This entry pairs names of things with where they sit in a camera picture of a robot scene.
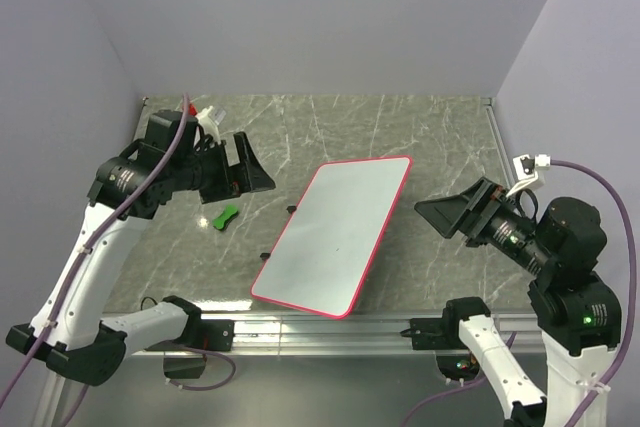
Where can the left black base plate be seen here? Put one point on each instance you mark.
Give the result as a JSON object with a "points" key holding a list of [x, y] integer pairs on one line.
{"points": [[213, 335]]}

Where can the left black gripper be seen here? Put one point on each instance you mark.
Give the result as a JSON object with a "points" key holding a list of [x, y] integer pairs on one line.
{"points": [[248, 173]]}

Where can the red-framed whiteboard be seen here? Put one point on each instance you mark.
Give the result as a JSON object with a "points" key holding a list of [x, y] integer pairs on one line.
{"points": [[321, 258]]}

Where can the aluminium front rail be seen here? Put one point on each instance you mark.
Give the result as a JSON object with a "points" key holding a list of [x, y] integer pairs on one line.
{"points": [[290, 333]]}

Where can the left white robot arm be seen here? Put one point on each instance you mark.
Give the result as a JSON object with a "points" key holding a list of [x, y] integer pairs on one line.
{"points": [[176, 154]]}

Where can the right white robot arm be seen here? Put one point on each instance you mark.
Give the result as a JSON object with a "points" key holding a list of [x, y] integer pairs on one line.
{"points": [[579, 316]]}

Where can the aluminium right side rail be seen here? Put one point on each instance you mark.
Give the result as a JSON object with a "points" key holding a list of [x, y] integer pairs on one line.
{"points": [[505, 160]]}

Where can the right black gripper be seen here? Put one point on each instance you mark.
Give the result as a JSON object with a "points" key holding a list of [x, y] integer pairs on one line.
{"points": [[465, 209]]}

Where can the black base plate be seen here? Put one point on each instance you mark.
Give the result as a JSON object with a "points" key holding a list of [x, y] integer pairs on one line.
{"points": [[433, 334], [213, 335]]}

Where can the aluminium rail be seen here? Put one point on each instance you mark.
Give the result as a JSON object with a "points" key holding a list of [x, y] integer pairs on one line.
{"points": [[505, 160], [290, 333]]}

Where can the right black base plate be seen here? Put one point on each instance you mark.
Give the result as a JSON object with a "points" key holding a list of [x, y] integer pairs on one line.
{"points": [[433, 334]]}

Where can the green whiteboard eraser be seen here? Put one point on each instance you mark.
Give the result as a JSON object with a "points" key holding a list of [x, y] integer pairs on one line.
{"points": [[223, 220]]}

